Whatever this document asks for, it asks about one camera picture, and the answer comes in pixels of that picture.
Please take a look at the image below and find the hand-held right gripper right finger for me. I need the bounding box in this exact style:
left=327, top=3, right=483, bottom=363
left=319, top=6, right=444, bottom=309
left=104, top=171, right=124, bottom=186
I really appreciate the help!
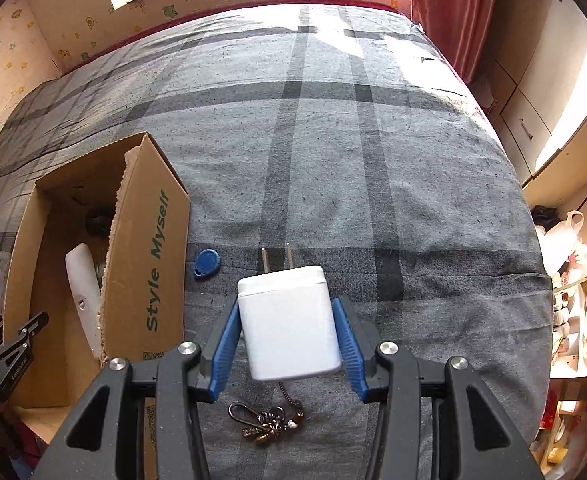
left=331, top=295, right=544, bottom=480

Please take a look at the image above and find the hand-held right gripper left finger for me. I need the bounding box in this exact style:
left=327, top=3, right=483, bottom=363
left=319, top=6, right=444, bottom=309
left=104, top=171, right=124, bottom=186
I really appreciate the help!
left=30, top=295, right=241, bottom=480

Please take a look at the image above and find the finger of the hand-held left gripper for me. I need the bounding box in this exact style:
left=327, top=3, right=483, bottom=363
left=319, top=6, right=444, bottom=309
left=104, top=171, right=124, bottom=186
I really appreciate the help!
left=2, top=311, right=50, bottom=357

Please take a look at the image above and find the white charger plug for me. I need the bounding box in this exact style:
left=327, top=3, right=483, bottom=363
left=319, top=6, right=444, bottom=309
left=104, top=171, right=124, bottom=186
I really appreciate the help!
left=237, top=245, right=343, bottom=382

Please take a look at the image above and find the brown cardboard box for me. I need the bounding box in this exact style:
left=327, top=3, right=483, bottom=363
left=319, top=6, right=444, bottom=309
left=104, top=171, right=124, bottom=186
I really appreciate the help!
left=3, top=132, right=191, bottom=480

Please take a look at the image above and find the blue key fob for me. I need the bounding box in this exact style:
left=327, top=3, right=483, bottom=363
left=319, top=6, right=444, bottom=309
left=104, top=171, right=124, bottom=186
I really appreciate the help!
left=190, top=249, right=223, bottom=282

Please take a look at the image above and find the black cylindrical speaker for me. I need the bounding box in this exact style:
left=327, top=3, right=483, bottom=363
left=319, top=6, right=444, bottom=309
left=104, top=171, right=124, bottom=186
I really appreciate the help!
left=86, top=209, right=114, bottom=237

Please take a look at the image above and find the grey plaid bed blanket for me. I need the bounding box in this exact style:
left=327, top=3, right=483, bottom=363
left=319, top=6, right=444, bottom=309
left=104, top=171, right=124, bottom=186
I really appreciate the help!
left=0, top=2, right=554, bottom=480

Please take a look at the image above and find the white plastic bag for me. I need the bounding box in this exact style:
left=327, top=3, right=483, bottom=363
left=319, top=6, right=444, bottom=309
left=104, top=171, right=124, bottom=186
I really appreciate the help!
left=536, top=210, right=587, bottom=276

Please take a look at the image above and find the white wardrobe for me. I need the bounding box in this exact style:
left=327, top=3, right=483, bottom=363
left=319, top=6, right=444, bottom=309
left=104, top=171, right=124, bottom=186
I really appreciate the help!
left=483, top=0, right=587, bottom=186

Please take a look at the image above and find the red curtain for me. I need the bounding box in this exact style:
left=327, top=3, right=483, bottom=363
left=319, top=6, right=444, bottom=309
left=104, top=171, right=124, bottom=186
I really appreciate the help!
left=411, top=0, right=511, bottom=83

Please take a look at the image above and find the white plastic handle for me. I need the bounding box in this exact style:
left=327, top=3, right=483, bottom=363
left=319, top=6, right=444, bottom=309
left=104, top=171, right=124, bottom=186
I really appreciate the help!
left=64, top=242, right=105, bottom=361

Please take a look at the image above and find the metal keychain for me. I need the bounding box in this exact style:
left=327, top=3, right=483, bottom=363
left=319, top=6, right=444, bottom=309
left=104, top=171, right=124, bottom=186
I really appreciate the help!
left=228, top=380, right=307, bottom=446

